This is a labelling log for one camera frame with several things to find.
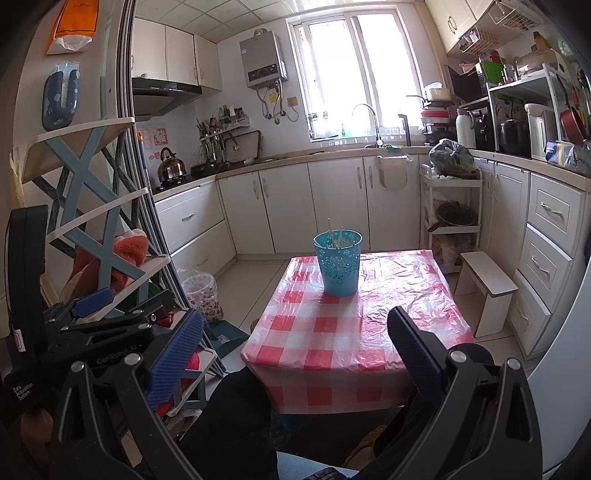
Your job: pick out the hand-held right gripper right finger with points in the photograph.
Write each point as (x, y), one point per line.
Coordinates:
(415, 355)

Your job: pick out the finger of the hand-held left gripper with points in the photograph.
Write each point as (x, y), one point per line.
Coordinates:
(92, 302)
(138, 316)

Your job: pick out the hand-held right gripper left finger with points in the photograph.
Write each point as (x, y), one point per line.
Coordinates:
(175, 355)

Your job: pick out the blue perforated plastic basket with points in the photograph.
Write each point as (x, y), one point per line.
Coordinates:
(339, 272)

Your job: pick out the bunch of wooden chopsticks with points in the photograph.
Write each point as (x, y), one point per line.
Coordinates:
(330, 228)

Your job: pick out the person's left hand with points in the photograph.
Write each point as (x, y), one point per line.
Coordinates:
(37, 427)

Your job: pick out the red plush cloth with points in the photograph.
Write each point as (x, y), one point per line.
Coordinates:
(194, 362)

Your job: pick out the blue dustpan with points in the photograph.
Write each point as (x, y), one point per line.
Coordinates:
(226, 339)

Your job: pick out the floral trash bin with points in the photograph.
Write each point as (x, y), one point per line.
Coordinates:
(203, 300)

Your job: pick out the person's black trouser leg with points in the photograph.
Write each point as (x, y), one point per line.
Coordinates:
(231, 424)

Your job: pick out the red checkered plastic tablecloth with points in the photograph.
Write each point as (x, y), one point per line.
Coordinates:
(323, 323)

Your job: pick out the yellow patterned slipper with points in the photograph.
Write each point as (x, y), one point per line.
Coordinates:
(364, 445)

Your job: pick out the small white stool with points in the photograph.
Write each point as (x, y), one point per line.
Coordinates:
(489, 277)

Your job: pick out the blue cross-braced shelf rack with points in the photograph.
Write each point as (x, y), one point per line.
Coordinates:
(87, 175)

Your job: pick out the steel kettle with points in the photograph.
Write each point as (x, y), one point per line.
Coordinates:
(171, 168)

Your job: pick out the blue fabric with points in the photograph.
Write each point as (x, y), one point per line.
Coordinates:
(304, 468)

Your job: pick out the black wok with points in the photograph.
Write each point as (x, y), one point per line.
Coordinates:
(205, 170)

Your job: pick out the blue padded item in packet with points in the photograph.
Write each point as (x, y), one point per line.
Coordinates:
(51, 106)

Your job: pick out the white narrow trolley rack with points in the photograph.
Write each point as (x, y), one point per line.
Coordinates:
(450, 182)

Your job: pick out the white hanging towel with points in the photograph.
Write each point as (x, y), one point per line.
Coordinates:
(393, 175)

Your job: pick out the white lower kitchen cabinets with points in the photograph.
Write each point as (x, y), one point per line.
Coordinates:
(286, 207)

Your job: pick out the grey plastic bag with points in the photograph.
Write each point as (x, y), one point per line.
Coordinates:
(452, 157)

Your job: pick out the black rimmed tray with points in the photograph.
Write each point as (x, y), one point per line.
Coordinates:
(247, 145)

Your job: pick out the green dish cloth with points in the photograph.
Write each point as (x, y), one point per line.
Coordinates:
(393, 148)

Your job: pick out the black range hood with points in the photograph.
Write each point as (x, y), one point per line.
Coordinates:
(157, 90)

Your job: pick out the white refrigerator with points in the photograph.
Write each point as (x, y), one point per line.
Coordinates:
(106, 69)

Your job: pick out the dark straight faucet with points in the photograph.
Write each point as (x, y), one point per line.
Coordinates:
(406, 131)

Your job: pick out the white thermos bottle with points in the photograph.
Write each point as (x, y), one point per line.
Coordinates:
(465, 131)

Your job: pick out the curved steel kitchen faucet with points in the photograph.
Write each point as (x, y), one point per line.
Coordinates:
(377, 127)

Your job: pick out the black rice cooker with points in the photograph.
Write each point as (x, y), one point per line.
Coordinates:
(513, 138)

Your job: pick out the stacked kitchen containers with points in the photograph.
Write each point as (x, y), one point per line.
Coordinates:
(436, 115)

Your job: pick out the blue and yellow packet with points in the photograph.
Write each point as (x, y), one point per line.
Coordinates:
(561, 152)

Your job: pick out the white electric water boiler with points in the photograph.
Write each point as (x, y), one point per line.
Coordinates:
(540, 134)

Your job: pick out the orange paper bag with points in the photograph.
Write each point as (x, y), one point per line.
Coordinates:
(76, 18)

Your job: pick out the black microwave oven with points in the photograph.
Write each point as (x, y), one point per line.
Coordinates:
(466, 83)

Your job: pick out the red frying pan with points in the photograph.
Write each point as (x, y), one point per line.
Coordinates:
(572, 124)

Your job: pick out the grey gas water heater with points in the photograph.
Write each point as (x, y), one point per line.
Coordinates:
(261, 60)

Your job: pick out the green plastic board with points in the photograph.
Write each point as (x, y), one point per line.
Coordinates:
(490, 73)

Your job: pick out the white counter shelf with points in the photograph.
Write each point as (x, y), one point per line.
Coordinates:
(521, 81)

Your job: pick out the kitchen window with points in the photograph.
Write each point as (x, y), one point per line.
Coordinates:
(332, 69)

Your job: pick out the pink paper wall decoration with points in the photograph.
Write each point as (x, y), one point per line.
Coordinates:
(154, 143)

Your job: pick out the wall utensil rack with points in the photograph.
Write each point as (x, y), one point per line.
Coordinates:
(221, 129)

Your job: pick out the white wall cabinets above hood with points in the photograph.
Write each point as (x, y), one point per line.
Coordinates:
(180, 55)

